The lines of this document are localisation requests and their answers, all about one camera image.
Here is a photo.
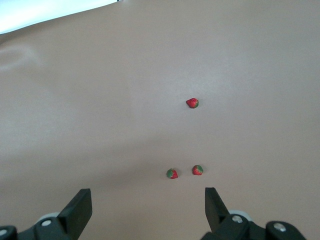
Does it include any smooth table cover mat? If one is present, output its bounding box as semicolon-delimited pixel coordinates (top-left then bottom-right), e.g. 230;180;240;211
0;0;320;240

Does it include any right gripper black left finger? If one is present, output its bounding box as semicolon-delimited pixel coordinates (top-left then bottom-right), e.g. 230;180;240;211
17;188;93;240

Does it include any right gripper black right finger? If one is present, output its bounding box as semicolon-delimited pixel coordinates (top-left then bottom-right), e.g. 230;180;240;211
201;186;266;240

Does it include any red toy strawberry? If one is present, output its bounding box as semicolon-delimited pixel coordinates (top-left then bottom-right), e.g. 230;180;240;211
185;97;200;109
166;168;179;180
191;164;204;176

